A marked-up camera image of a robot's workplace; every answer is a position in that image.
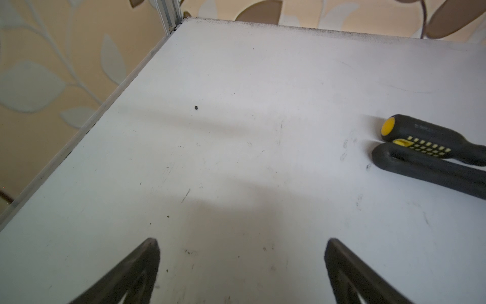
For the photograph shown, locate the green black-handled hand tool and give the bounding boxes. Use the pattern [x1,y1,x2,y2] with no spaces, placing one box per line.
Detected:
[372,143,485,200]

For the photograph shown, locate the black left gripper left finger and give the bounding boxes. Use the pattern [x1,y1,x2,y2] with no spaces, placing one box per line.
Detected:
[72,238,160,303]

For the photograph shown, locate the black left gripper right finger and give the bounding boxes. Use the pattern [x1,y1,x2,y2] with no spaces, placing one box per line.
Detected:
[324,238,411,303]

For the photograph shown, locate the black yellow screwdriver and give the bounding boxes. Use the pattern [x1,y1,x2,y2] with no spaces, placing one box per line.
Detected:
[380,114,485,167]

